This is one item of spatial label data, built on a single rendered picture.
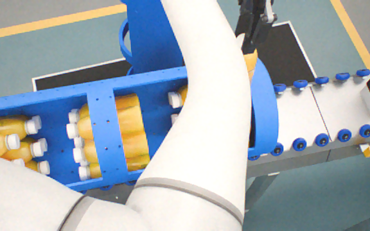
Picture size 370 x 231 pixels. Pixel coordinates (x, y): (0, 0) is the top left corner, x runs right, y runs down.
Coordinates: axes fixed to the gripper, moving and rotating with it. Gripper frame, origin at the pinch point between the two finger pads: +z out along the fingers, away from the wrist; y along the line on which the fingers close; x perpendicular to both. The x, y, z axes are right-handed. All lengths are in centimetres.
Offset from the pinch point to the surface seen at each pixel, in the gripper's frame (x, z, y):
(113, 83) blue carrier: 29.0, 24.9, 7.9
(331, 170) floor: -75, 146, 2
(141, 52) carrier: 16, 77, 50
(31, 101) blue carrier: 49, 24, 6
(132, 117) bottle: 25.7, 27.9, -1.0
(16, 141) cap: 55, 30, -1
